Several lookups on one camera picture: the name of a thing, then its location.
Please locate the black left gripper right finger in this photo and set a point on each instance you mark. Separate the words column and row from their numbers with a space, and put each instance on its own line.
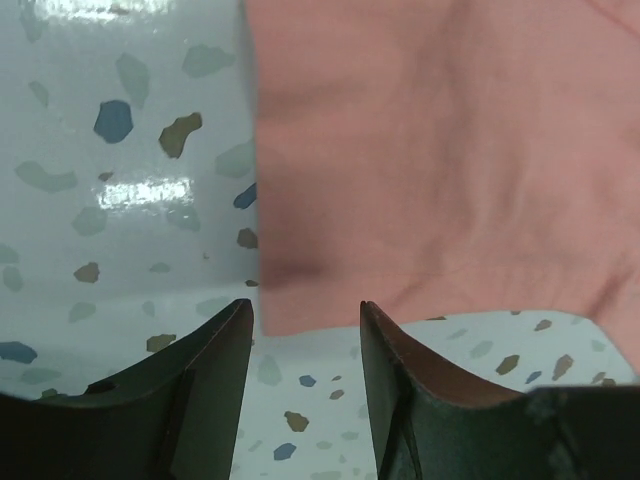
column 431, row 419

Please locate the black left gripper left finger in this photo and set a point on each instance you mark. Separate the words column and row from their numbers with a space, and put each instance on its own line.
column 173, row 415

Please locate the salmon pink t-shirt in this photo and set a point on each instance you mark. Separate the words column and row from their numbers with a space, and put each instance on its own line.
column 446, row 157

